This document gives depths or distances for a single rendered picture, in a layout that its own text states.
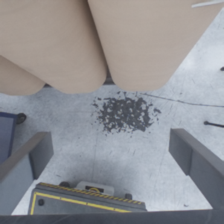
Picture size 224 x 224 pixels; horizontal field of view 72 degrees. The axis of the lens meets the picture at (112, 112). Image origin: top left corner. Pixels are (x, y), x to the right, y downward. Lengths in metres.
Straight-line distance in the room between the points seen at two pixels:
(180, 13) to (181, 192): 1.18
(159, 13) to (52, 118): 1.17
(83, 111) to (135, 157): 0.56
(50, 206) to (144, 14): 1.05
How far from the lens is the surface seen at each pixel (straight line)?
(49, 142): 0.17
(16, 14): 0.50
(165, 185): 1.34
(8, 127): 1.46
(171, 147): 0.17
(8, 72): 1.02
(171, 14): 0.46
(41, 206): 1.15
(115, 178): 1.30
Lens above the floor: 1.25
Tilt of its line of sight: 80 degrees down
